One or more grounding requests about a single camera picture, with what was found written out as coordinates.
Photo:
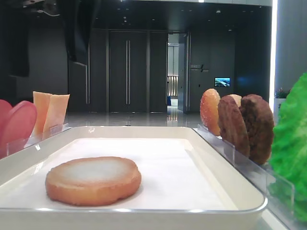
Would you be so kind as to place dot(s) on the round bun bottom slice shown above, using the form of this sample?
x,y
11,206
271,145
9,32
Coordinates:
x,y
97,181

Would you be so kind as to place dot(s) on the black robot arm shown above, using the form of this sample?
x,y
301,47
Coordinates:
x,y
77,16

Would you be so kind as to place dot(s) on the front brown meat patty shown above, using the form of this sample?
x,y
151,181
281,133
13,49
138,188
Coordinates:
x,y
232,125

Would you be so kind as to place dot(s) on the brown meat patty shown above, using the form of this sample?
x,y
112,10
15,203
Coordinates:
x,y
232,125
259,122

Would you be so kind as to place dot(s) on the tan bread slice behind patties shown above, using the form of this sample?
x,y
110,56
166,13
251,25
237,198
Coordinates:
x,y
237,99

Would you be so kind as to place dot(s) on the right orange cheese slice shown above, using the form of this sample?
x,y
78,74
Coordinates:
x,y
55,114

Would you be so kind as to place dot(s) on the orange cheese slice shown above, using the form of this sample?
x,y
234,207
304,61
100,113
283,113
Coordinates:
x,y
41,100
55,114

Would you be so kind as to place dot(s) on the rear brown meat patty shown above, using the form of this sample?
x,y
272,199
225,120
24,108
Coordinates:
x,y
259,122

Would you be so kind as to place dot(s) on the left orange cheese slice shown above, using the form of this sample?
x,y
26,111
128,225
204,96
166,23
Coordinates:
x,y
41,100

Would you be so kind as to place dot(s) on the near red tomato slice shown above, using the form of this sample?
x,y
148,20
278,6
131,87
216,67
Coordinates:
x,y
18,123

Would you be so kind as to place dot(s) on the red tomato slice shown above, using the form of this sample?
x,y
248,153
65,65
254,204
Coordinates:
x,y
5,107
18,123

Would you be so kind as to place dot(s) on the far red tomato slice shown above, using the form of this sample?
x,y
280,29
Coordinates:
x,y
5,107

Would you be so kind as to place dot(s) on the green lettuce leaf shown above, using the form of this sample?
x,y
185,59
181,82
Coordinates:
x,y
289,148

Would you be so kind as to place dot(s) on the dark double door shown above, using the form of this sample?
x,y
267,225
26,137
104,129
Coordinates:
x,y
127,71

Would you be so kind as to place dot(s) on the sesame bun top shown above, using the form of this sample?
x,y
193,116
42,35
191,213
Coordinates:
x,y
209,110

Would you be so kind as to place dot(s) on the white paper tray liner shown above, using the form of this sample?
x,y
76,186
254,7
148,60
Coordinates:
x,y
170,178

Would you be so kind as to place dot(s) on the white rectangular tray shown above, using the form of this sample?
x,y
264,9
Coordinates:
x,y
244,203

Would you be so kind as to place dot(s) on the potted plant with flowers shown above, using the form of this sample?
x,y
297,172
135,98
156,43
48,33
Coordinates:
x,y
281,93

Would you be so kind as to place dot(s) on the left clear acrylic rack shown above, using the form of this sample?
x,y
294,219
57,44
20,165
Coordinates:
x,y
18,145

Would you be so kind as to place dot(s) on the clear acrylic rack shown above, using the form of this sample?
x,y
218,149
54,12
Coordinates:
x,y
282,196
18,145

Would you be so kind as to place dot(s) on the right clear acrylic rack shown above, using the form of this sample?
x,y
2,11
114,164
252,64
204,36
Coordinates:
x,y
282,196

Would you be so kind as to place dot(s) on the small wall screen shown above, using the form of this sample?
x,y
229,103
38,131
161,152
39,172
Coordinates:
x,y
222,82

